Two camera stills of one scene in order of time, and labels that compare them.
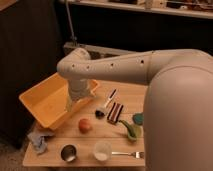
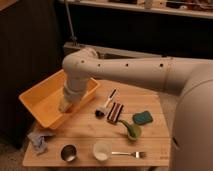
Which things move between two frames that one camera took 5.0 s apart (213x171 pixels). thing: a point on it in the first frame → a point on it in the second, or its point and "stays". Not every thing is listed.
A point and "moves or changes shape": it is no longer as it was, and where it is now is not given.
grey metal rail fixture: (96, 52) stays
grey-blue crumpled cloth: (38, 140) stays
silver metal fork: (137, 155) stays
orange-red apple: (84, 125) moves or changes shape
